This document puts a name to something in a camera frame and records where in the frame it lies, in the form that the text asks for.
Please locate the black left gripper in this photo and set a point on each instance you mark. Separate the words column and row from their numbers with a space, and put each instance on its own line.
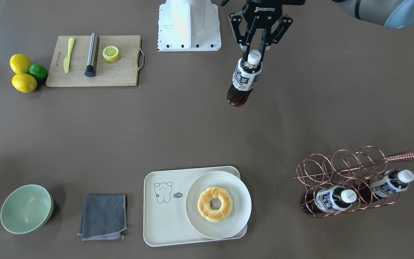
column 263, row 8

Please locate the tea bottle white cap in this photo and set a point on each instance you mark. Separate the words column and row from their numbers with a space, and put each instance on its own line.
column 244, row 78

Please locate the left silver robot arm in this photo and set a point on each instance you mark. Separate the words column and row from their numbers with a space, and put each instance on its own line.
column 395, row 14

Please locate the tea bottle in rack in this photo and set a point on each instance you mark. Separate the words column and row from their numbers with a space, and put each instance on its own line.
column 330, row 200
column 384, row 185

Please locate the cream serving tray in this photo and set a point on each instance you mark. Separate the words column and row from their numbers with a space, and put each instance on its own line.
column 170, row 213

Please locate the bamboo cutting board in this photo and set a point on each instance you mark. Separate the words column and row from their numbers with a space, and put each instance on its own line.
column 123, row 72

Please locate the half lemon slice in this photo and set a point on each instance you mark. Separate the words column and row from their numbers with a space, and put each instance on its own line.
column 111, row 53

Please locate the yellow plastic knife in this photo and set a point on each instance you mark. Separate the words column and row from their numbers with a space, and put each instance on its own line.
column 66, row 63

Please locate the green lime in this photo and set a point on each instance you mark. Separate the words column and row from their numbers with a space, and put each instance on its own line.
column 38, row 71

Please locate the grey folded cloth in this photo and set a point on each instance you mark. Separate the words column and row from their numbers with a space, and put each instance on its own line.
column 104, row 217

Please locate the yellow lemon lower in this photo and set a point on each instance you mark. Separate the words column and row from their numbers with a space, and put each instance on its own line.
column 25, row 83

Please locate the yellow lemon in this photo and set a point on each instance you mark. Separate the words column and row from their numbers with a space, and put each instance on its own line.
column 20, row 63
column 25, row 83

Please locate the yellow lemon upper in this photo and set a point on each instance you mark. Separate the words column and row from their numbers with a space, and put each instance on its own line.
column 20, row 63

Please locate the green ceramic bowl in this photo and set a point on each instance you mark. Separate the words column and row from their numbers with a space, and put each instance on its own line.
column 26, row 209

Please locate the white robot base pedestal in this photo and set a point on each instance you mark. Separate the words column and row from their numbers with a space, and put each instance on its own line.
column 188, row 25

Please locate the copper wire bottle rack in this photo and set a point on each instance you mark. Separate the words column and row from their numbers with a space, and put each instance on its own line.
column 348, row 169

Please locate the glazed ring donut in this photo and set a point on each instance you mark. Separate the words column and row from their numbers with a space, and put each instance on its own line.
column 215, row 204

